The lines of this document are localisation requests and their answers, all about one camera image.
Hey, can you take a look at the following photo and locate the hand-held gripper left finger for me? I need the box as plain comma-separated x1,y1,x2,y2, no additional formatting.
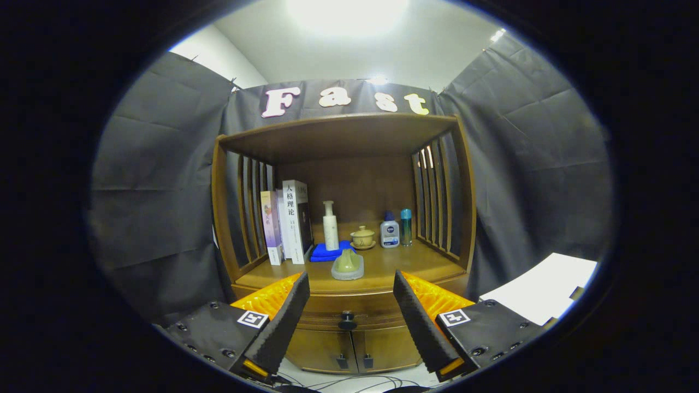
161,272,311,383

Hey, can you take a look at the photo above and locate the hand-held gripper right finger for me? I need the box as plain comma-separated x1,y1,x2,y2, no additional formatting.
393,270,549,383

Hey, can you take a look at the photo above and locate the brown wooden drawer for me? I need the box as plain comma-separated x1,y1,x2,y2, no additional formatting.
295,309,410,332

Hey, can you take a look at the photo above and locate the wooden cabinet door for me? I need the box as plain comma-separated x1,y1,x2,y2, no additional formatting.
356,326,424,373
284,329,356,374

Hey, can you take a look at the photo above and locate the brown wooden countertop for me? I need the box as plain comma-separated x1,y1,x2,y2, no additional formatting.
235,240,467,298

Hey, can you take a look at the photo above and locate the brown wooden cabinet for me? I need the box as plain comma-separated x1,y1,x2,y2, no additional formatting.
211,113,477,376

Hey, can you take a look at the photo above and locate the folded blue cloth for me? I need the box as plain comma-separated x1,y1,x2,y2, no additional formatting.
310,241,356,263

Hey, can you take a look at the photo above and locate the white lotion bottle blue cap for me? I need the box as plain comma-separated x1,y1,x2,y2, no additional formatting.
380,211,400,249

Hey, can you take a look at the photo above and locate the purple book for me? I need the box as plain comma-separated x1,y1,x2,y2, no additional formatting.
260,190,282,266

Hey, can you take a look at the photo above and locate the thin white book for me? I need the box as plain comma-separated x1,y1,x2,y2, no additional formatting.
276,189,287,261

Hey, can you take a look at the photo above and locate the thick white book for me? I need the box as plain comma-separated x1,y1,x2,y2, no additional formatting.
282,180,314,265

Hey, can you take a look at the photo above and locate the white pump bottle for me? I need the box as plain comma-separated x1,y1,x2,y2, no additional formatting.
322,200,340,251

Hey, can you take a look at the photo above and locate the yellow lidded teacup with saucer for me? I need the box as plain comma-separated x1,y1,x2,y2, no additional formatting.
350,225,377,251

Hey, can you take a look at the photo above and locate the white table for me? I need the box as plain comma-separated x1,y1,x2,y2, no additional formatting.
479,252,599,327

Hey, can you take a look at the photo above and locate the large ceiling light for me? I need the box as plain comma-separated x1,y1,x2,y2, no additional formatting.
284,0,410,33

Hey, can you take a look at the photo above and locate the black floor cable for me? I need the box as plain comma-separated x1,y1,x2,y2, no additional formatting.
273,373,437,393

